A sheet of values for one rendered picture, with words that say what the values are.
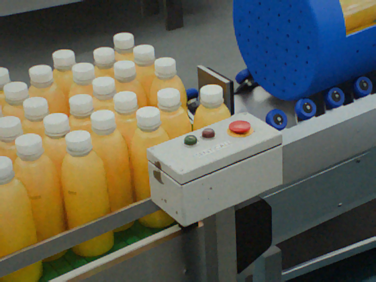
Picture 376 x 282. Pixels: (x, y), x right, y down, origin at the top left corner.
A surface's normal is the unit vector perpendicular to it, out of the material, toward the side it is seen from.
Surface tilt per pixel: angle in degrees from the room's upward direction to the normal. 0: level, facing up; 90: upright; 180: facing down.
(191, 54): 0
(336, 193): 109
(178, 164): 0
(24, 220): 90
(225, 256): 90
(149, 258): 90
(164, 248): 90
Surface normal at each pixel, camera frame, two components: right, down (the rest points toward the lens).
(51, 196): 0.77, 0.30
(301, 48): -0.82, 0.33
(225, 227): 0.58, 0.40
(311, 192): 0.56, 0.67
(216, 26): -0.04, -0.85
